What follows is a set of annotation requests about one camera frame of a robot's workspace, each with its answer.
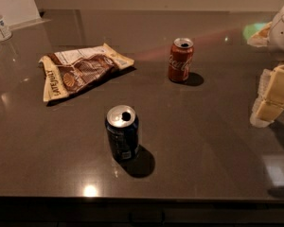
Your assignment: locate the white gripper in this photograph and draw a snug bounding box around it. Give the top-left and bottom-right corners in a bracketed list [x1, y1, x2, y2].
[247, 6, 284, 128]

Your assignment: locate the dark blue soda can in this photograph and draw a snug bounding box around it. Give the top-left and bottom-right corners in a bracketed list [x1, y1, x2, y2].
[105, 105, 139, 162]

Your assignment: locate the red coke can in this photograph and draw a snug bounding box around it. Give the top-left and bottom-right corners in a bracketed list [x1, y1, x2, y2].
[168, 38, 194, 82]

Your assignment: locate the brown chips bag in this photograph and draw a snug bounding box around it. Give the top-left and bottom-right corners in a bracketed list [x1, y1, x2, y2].
[39, 44, 134, 102]

